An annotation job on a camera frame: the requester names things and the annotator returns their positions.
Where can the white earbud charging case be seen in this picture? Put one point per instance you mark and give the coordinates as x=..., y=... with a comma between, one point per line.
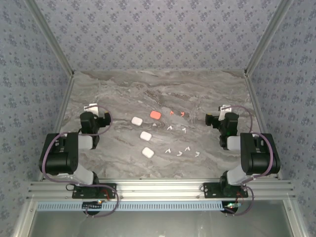
x=148, y=152
x=145, y=136
x=137, y=121

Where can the orange earbud charging case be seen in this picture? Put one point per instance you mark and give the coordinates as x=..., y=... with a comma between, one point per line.
x=155, y=115

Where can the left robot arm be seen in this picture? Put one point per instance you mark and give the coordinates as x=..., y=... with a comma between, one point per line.
x=61, y=158

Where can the small black controller board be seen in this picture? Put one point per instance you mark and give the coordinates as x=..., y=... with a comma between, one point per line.
x=92, y=205
x=230, y=208

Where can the grey metal panel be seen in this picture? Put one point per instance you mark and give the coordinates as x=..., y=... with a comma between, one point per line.
x=158, y=224

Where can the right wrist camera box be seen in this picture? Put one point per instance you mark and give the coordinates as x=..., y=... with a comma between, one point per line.
x=225, y=108

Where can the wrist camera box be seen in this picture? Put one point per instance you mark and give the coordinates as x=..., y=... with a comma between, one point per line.
x=90, y=107
x=225, y=108

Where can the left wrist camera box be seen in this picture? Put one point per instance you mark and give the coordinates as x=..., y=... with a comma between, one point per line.
x=90, y=107

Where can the aluminium table side rail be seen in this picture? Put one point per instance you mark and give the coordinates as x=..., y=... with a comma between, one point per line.
x=254, y=101
x=62, y=106

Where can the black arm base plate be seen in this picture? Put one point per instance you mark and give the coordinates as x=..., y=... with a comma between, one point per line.
x=209, y=193
x=77, y=193

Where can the aluminium mounting rail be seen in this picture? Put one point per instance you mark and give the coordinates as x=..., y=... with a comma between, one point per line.
x=158, y=188

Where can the aluminium corner post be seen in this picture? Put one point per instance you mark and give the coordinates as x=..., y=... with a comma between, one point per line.
x=52, y=37
x=265, y=37

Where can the aluminium frame bar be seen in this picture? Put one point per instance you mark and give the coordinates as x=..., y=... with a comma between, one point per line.
x=295, y=222
x=24, y=222

